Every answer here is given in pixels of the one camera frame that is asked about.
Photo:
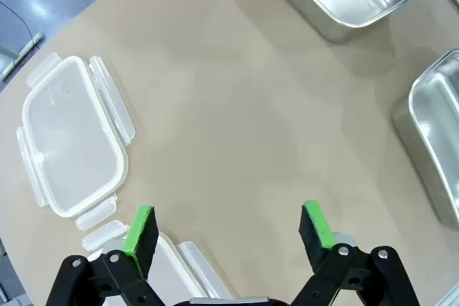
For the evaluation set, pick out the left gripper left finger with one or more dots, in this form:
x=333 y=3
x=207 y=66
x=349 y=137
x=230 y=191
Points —
x=138 y=238

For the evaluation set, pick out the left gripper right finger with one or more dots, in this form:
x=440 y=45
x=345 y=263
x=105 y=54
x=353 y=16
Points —
x=317 y=234

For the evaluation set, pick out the white table foot bar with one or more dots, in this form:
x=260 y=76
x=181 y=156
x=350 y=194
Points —
x=23 y=55

